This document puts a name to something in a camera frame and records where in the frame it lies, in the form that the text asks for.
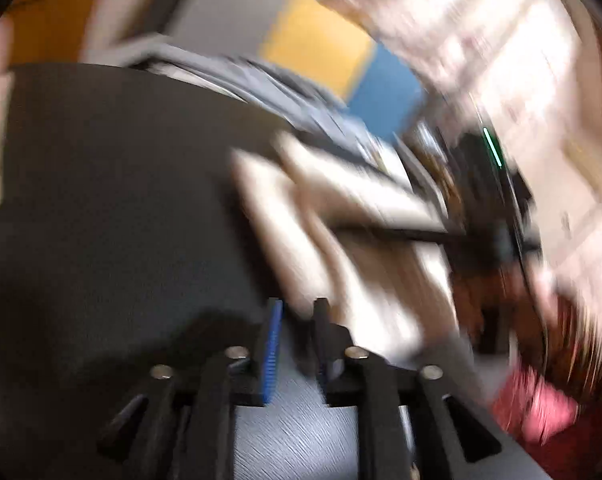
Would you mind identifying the red blanket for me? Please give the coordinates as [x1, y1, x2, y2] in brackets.
[491, 360, 602, 480]

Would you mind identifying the grey white cloth pile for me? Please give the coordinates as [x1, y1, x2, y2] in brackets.
[120, 37, 414, 173]

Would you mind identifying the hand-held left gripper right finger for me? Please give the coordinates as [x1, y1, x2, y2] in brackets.
[312, 297, 502, 480]

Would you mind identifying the pale curtain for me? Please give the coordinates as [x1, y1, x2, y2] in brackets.
[326, 0, 602, 281]

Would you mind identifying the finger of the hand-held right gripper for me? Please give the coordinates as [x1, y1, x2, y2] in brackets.
[331, 222, 464, 250]

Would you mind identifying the yellow and blue panel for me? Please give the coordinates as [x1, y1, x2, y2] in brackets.
[260, 0, 428, 142]

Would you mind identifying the orange wooden panel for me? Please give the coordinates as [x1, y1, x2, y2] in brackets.
[6, 0, 119, 67]

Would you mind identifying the cream cloth garment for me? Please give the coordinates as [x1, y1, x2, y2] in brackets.
[230, 132, 478, 363]

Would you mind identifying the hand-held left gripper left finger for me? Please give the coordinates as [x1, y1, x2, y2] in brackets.
[96, 299, 284, 480]

